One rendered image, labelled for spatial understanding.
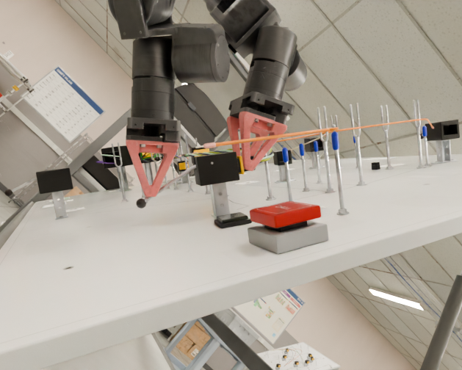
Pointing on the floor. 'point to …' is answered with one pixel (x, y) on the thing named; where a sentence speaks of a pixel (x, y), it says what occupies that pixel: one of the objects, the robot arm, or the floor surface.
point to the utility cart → (201, 349)
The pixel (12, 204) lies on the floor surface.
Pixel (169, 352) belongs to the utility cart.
